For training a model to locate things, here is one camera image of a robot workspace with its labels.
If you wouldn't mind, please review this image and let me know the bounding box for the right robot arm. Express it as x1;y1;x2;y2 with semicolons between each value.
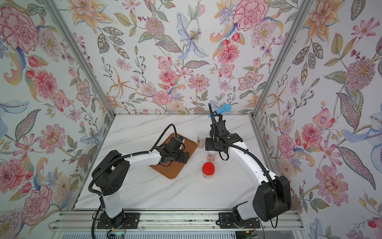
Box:
205;118;292;222

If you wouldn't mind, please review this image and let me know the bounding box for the white lid candy jar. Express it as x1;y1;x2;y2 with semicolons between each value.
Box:
207;151;217;163

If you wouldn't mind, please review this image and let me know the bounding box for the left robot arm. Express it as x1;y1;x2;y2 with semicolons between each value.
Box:
88;136;190;220

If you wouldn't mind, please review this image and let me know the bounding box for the blue microphone on stand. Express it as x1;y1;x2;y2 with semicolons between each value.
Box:
209;103;232;123

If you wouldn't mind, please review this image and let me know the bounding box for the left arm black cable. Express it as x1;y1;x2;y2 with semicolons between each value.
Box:
88;123;180;195

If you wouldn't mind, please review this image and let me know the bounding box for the clear patterned lid jar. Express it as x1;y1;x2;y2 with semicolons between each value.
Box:
197;132;206;149

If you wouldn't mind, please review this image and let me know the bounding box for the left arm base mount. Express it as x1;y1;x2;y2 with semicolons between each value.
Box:
96;212;140;230

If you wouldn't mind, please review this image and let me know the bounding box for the red lid jar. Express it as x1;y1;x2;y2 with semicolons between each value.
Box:
202;162;215;179

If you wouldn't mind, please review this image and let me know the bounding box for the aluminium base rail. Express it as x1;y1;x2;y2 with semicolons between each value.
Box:
48;210;307;239

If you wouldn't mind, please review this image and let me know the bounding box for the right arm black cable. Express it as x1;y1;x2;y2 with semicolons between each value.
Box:
208;103;280;229

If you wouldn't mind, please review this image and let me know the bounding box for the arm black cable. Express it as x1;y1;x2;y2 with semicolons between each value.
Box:
208;103;280;229
88;123;180;195

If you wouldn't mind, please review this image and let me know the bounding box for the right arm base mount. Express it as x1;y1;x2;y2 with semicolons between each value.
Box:
215;212;261;229

